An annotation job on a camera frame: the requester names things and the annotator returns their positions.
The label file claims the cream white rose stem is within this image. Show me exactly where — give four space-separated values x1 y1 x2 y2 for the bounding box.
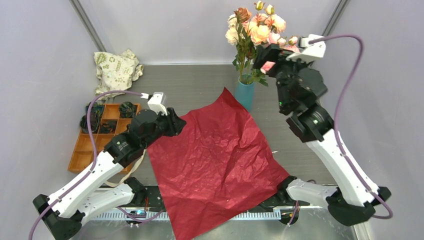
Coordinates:
225 14 239 46

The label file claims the dark rolled item top-right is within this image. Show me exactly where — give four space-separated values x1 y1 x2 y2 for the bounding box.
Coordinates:
118 101 137 119

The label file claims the pink flower bouquet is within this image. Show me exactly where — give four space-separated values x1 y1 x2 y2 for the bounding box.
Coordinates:
260 32 300 75

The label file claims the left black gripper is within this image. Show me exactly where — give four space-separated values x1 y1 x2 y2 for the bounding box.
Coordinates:
141 107 186 150

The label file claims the dark rolled item left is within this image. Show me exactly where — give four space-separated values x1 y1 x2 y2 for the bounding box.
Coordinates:
79 114 100 134

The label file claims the cream printed ribbon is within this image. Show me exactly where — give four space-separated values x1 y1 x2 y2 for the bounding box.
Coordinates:
104 150 147 188

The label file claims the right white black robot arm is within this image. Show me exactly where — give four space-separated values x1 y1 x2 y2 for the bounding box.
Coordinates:
253 40 391 226

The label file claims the orange compartment tray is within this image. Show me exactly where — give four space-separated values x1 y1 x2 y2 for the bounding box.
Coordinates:
67 103 142 174

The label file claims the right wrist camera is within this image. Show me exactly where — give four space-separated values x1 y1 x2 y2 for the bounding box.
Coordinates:
285 34 326 64

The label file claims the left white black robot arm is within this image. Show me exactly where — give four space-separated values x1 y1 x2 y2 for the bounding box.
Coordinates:
33 107 187 240

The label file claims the dark red wrapping paper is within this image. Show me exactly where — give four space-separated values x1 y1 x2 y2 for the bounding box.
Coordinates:
147 88 289 240

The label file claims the small brown rose stem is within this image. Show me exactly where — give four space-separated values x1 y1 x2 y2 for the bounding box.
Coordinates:
231 7 256 85

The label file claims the purple cable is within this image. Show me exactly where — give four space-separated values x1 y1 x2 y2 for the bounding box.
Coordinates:
281 34 394 227
28 90 165 240

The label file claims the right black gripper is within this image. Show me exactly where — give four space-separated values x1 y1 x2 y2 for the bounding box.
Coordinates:
253 42 313 111

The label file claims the dark rolled item top-left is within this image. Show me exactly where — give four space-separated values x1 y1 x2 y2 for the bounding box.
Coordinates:
90 102 105 118

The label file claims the aluminium rail frame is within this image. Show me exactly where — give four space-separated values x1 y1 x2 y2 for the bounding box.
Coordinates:
62 187 364 221

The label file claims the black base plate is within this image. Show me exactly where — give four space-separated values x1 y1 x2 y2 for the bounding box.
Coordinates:
121 185 295 213

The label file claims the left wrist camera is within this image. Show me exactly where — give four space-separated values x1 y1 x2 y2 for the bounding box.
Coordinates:
140 92 168 116

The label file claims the teal cylindrical vase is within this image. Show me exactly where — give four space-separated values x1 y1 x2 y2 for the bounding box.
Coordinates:
234 73 255 112

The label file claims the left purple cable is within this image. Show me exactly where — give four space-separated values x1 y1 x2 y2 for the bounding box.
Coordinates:
28 90 165 240

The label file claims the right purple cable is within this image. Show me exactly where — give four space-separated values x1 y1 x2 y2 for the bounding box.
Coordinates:
281 34 394 227

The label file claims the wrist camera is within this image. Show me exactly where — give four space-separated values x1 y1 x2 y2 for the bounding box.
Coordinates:
285 34 326 64
140 92 168 116

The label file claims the peach rose stem tall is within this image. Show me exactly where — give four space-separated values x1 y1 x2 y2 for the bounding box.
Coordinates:
244 0 274 64

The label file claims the cream printed cloth bag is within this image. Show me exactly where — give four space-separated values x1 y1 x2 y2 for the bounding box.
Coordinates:
93 49 144 96

